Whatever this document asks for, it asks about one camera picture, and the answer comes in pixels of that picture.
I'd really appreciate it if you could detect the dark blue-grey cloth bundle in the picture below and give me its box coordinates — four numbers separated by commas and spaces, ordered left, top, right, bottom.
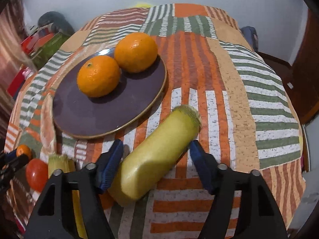
38, 11, 75, 36

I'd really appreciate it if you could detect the orange mandarin on plate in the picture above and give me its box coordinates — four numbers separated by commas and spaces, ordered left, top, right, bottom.
114, 32, 158, 73
77, 55, 121, 98

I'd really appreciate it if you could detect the dark purple round plate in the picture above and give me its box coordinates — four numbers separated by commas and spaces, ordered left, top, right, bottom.
52, 48, 168, 139

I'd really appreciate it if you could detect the orange mandarin on plate right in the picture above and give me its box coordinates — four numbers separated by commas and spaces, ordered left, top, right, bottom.
114, 32, 158, 73

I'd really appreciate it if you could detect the orange mandarin on plate left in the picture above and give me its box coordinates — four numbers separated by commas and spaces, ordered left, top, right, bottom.
77, 55, 121, 98

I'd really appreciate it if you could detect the green box on left shelf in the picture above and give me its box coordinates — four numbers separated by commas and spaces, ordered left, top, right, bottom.
30, 32, 70, 70

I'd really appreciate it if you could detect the small orange fruit far left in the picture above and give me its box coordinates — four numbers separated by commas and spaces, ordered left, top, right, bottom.
16, 145, 32, 160

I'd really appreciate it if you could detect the red tomato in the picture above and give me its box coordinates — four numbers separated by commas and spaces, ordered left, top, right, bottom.
25, 159, 48, 192

